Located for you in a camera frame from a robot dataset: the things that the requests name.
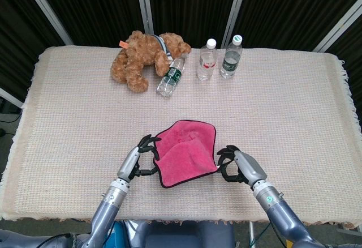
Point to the white metal partition post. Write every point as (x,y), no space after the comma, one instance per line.
(236,4)
(144,4)
(339,30)
(45,4)
(11,98)

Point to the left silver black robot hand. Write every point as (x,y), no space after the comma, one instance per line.
(127,164)

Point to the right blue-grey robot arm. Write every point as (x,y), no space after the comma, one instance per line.
(282,219)

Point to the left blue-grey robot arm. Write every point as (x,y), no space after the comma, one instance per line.
(104,211)

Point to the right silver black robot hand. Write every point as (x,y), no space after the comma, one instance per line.
(249,168)

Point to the clear water bottle green label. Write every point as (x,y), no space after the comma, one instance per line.
(230,61)
(169,78)

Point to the brown teddy bear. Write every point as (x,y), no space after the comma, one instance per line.
(138,61)

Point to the clear water bottle red label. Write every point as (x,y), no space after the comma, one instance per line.
(206,64)

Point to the beige woven tablecloth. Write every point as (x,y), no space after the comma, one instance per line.
(85,117)

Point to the bright blue plastic object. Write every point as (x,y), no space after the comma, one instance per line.
(118,235)

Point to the silver metal table leg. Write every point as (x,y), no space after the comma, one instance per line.
(251,234)

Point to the grey-blue robot torso base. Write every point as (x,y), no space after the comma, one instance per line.
(183,236)

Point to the pink and grey towel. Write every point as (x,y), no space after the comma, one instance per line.
(183,157)

